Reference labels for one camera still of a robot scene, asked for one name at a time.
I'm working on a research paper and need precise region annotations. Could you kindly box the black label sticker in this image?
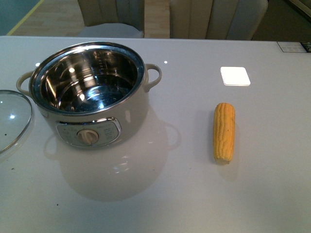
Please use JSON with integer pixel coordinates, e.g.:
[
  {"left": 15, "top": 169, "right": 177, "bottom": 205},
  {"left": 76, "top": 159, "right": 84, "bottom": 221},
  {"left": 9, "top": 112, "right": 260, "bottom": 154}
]
[{"left": 277, "top": 42, "right": 311, "bottom": 53}]

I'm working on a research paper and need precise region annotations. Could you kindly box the beige upholstered chair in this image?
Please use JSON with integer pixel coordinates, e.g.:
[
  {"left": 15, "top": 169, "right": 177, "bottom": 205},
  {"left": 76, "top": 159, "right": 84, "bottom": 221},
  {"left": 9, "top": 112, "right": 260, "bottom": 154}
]
[
  {"left": 78, "top": 0, "right": 145, "bottom": 38},
  {"left": 170, "top": 0, "right": 268, "bottom": 40}
]

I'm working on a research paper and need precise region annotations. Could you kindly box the yellow corn cob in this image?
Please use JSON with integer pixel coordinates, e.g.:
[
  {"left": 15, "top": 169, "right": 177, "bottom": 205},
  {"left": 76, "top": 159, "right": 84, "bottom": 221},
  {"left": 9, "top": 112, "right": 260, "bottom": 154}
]
[{"left": 213, "top": 102, "right": 235, "bottom": 165}]

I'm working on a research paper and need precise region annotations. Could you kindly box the beige electric cooking pot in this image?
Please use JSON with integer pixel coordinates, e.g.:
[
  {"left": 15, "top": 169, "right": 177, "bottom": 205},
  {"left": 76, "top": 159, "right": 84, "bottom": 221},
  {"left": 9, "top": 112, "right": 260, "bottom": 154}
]
[{"left": 16, "top": 42, "right": 161, "bottom": 148}]

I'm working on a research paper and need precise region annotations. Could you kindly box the glass pot lid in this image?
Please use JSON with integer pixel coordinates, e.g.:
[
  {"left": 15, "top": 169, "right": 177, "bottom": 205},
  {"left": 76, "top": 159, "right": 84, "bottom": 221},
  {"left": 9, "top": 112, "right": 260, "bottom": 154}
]
[{"left": 0, "top": 90, "right": 33, "bottom": 153}]

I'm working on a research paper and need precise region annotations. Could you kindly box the right beige upholstered chair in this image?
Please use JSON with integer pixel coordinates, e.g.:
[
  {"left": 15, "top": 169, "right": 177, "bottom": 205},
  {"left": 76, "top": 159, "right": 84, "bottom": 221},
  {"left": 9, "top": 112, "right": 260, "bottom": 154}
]
[{"left": 170, "top": 0, "right": 268, "bottom": 40}]

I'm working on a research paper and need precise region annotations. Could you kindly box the left beige upholstered chair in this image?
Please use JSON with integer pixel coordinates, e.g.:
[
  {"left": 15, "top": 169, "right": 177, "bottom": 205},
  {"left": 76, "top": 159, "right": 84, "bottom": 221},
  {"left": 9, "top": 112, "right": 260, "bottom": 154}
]
[{"left": 78, "top": 0, "right": 145, "bottom": 38}]

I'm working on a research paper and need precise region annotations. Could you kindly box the white square coaster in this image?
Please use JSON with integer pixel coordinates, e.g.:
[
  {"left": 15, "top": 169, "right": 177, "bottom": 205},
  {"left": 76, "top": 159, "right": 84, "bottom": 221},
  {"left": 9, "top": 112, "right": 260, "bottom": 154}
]
[{"left": 220, "top": 67, "right": 251, "bottom": 86}]

